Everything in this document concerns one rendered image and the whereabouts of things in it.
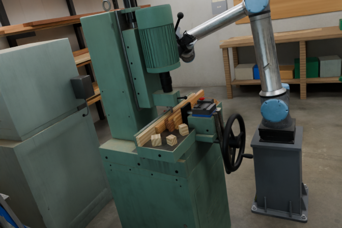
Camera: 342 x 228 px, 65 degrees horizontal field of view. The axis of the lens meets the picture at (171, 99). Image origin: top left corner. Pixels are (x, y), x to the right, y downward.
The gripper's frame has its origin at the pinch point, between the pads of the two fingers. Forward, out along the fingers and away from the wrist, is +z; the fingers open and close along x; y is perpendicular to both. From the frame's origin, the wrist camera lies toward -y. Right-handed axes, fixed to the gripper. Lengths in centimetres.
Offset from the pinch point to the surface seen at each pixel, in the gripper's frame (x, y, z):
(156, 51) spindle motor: -0.5, -16.0, 13.0
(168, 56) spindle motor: 4.7, -13.8, 9.9
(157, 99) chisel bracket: 9.4, -33.2, -7.5
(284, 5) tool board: 7, 194, -245
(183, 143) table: 36, -41, 6
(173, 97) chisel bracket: 17.0, -27.2, -2.8
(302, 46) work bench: 61, 141, -213
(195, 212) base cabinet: 61, -66, -13
